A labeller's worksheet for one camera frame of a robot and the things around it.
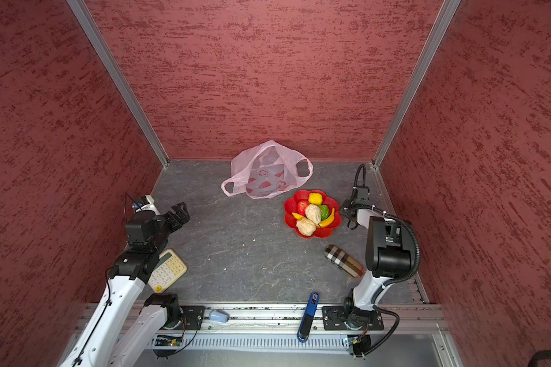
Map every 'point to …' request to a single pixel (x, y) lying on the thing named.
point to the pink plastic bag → (266, 170)
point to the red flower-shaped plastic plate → (291, 206)
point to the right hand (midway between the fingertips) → (344, 212)
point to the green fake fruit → (324, 212)
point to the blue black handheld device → (304, 328)
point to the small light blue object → (219, 316)
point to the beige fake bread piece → (306, 226)
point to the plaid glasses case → (343, 261)
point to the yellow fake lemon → (315, 198)
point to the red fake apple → (301, 206)
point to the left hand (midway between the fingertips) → (176, 213)
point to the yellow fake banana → (326, 223)
